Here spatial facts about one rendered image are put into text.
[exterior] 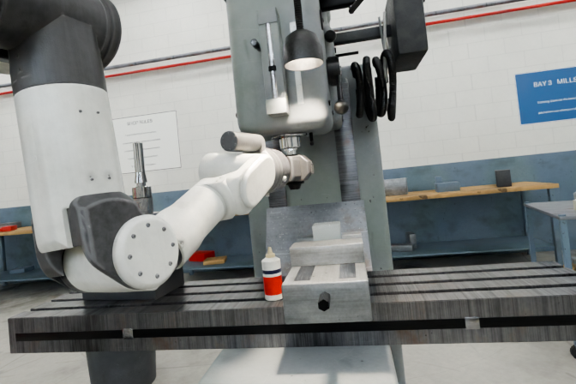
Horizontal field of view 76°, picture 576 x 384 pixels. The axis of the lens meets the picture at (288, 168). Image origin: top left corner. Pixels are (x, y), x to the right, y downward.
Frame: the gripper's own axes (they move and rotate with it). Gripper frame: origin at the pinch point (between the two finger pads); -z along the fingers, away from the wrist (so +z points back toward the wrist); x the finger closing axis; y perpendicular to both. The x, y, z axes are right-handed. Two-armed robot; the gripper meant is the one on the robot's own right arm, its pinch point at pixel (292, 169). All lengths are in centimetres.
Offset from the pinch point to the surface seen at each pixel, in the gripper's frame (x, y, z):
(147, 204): 37.2, 4.8, 8.3
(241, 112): 5.8, -12.9, 10.6
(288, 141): -0.6, -6.2, 2.3
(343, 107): -14.9, -11.0, 5.9
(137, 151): 38.7, -8.8, 8.4
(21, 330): 59, 30, 28
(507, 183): -80, 32, -386
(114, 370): 163, 105, -77
